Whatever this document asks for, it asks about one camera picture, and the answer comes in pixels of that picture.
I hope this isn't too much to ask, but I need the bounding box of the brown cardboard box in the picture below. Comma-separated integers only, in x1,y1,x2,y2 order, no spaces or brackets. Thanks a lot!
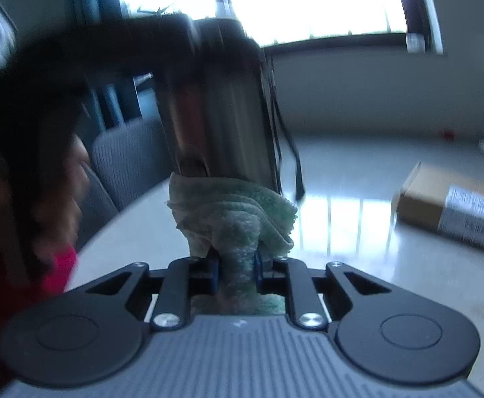
391,161,484,256

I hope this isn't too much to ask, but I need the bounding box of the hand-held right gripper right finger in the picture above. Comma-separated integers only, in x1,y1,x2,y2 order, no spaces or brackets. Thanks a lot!
254,252,393,329

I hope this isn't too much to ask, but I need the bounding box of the green microfibre cloth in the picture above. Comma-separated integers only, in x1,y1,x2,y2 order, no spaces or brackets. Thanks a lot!
166,172,298,316

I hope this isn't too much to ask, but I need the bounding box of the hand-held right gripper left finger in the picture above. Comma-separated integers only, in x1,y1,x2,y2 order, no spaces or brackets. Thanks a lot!
86,252,220,331

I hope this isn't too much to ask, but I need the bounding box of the person's left forearm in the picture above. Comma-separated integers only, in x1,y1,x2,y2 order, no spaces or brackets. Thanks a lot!
69,133,92,237

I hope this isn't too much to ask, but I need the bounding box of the grey fabric chair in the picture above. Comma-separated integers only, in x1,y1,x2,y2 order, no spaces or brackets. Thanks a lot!
75,117,174,250

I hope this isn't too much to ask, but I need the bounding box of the stainless steel container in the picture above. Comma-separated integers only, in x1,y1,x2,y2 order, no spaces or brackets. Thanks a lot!
154,17,306,200

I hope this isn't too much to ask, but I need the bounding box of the dark framed window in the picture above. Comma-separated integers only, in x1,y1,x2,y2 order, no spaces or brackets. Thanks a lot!
113,0,444,55

